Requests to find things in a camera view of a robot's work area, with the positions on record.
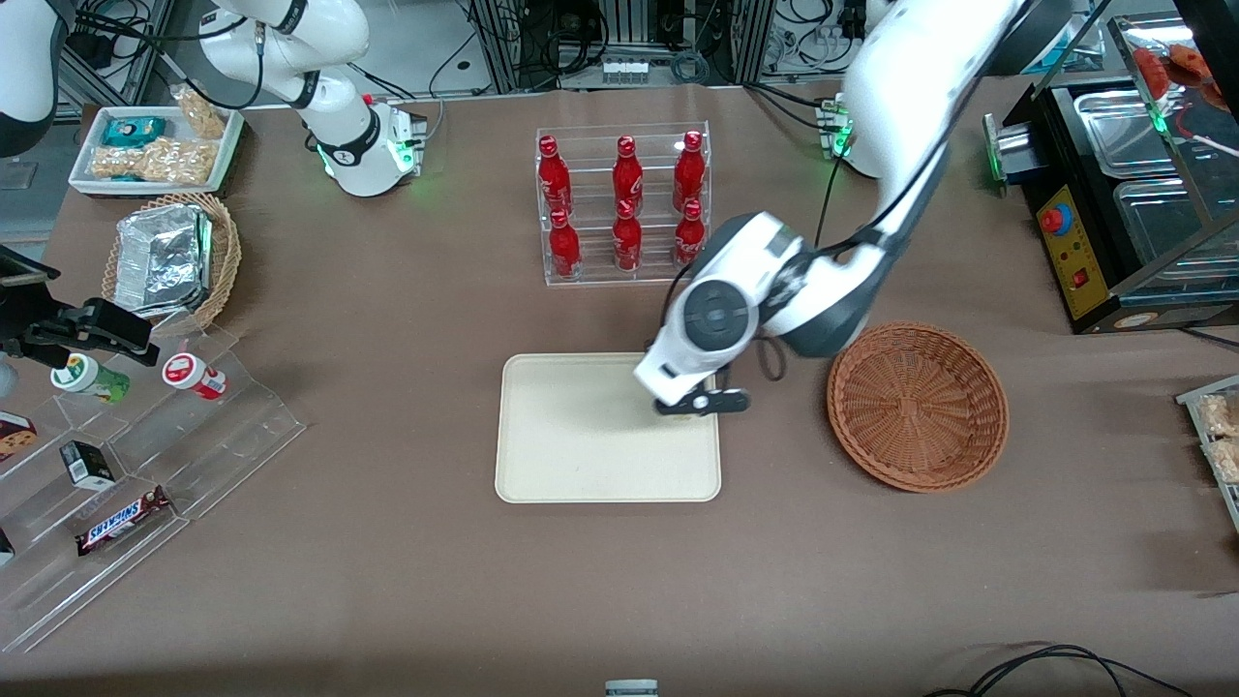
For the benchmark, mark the white snack tray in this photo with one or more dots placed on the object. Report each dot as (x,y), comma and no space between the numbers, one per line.
(87,184)

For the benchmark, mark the teal plastic bag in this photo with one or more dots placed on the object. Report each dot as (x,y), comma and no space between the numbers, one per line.
(1074,48)

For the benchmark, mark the clear acrylic stepped display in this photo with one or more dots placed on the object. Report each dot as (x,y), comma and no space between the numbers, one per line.
(223,445)

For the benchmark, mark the beige rectangular serving tray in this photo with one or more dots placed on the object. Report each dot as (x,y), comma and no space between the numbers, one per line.
(581,445)

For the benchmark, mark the bagged bread loaf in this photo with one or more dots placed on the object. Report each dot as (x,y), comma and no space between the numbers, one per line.
(1224,460)
(1222,416)

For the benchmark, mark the white cup with green label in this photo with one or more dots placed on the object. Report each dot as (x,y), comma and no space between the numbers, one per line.
(89,378)

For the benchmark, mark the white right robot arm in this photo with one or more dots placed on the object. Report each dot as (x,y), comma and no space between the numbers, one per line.
(290,39)

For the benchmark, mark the clear bag of nut snack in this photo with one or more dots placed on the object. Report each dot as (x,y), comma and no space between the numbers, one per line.
(201,114)
(160,163)

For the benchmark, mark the silver metal cylinder fixture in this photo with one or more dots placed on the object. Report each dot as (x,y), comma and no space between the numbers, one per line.
(1012,150)

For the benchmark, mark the red cola bottle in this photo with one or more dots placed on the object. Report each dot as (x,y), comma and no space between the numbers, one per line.
(688,174)
(554,179)
(689,240)
(564,247)
(627,242)
(627,179)

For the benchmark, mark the black food warmer yellow panel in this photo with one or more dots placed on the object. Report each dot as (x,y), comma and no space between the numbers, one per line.
(1074,261)

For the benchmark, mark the round brown wicker basket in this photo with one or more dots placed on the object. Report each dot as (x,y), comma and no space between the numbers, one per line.
(920,407)

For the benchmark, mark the white cup with red label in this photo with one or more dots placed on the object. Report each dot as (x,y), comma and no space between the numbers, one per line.
(194,376)

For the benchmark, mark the brown cookie box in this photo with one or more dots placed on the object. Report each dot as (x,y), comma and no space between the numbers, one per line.
(15,436)

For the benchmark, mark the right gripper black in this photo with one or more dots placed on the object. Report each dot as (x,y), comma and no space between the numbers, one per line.
(50,328)

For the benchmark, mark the steel warmer pan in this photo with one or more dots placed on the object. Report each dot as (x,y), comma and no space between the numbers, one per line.
(1162,227)
(1123,131)

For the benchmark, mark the small black box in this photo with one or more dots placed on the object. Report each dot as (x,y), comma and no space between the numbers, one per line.
(87,465)

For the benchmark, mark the clear acrylic bottle rack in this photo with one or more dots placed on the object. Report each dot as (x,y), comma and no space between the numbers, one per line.
(590,276)

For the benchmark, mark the white power strip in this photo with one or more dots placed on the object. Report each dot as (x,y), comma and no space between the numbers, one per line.
(624,71)

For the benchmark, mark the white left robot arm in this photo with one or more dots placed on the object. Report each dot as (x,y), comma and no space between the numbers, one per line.
(900,97)

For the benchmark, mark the aluminium frame cabinet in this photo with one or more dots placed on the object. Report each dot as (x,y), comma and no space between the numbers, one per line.
(498,39)

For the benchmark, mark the teal snack packet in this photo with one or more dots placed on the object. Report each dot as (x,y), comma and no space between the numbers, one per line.
(134,131)

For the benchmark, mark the gray bread display rack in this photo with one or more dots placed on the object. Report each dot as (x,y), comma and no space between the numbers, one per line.
(1193,392)

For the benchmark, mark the red fried food pieces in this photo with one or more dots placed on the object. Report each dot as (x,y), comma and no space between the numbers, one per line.
(1176,68)

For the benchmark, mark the Snickers chocolate bar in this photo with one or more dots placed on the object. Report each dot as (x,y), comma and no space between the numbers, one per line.
(124,521)

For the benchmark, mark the gray labelled box edge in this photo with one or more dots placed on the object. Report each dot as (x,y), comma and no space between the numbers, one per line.
(631,688)

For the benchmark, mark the small tan wicker basket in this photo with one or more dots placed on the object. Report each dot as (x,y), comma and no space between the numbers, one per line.
(225,261)

